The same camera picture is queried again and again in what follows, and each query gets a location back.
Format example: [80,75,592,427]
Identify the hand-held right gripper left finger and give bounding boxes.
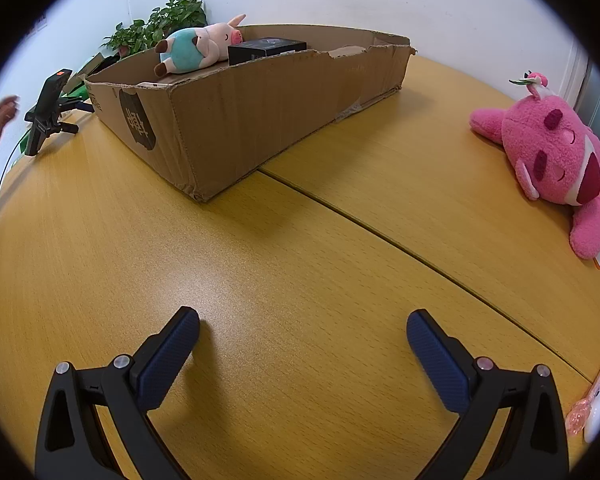
[34,306,201,480]

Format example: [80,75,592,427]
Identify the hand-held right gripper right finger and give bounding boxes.
[406,309,571,480]

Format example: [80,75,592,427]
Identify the brown cardboard box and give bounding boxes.
[82,24,418,204]

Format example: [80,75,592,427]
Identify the wooden desktop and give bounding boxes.
[0,55,600,480]

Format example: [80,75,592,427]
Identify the pink translucent spoon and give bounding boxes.
[565,340,600,433]

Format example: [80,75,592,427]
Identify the small white object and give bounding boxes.
[582,382,600,443]

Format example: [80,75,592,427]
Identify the pink bear plush toy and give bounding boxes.
[469,71,600,261]

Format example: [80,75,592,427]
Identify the black device with orange top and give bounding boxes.
[24,69,73,157]

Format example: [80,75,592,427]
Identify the pig plush toy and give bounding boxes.
[153,13,247,78]

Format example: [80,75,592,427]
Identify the small black box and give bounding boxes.
[227,36,308,67]

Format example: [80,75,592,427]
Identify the green potted plant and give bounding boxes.
[101,0,208,58]

